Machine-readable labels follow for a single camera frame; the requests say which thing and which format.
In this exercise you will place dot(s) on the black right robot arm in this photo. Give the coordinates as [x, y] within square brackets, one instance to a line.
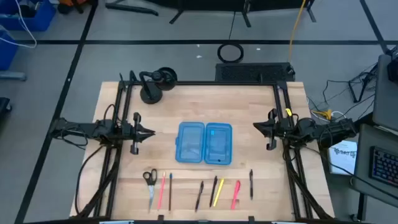
[335, 129]

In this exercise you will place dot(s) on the black backlit keyboard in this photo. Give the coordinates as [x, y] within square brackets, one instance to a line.
[385, 166]

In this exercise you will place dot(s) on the thin pink pen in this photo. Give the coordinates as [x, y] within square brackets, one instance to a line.
[161, 191]

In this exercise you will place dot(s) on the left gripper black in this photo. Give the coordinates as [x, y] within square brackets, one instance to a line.
[136, 137]

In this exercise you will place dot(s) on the black floor bar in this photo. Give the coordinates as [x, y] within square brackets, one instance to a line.
[130, 8]

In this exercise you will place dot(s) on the yellow power plug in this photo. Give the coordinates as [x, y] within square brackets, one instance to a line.
[325, 114]

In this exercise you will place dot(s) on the black caster foot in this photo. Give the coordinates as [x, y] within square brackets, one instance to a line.
[3, 104]

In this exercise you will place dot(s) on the yellow tag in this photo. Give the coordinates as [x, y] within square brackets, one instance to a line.
[288, 112]

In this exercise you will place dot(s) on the black aluminium table frame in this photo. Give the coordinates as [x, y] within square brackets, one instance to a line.
[217, 83]

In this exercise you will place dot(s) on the black clear-barrel gel pen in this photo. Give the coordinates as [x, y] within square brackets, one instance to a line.
[251, 185]

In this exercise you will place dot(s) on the thick pink marker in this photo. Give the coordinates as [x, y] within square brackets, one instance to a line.
[235, 194]

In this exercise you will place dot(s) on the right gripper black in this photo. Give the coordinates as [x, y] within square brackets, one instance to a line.
[281, 129]

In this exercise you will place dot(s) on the yellow pen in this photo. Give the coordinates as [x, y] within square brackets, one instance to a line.
[219, 192]

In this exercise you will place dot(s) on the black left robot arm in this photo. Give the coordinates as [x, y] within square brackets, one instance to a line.
[93, 129]

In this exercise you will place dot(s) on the black computer tower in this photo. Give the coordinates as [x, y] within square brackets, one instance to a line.
[248, 72]

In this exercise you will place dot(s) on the gray desk top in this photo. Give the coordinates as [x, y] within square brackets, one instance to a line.
[363, 149]
[385, 93]

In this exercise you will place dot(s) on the blue translucent plastic supply box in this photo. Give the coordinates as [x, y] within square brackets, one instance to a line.
[189, 143]

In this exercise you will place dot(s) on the orange and black bag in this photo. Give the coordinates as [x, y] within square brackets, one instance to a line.
[73, 2]

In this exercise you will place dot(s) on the black stand with legs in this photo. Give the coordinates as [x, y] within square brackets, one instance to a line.
[217, 4]

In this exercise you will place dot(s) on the blue plastic bin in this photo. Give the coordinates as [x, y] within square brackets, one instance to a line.
[40, 21]
[6, 53]

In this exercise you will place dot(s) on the white printed paper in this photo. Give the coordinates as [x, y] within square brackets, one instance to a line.
[342, 158]

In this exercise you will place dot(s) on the black desk device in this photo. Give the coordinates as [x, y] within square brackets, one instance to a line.
[393, 70]

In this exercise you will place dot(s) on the dark pencil with blue end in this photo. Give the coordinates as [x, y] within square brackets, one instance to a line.
[170, 193]

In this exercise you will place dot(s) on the gray metal base bar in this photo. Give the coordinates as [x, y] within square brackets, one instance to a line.
[12, 75]

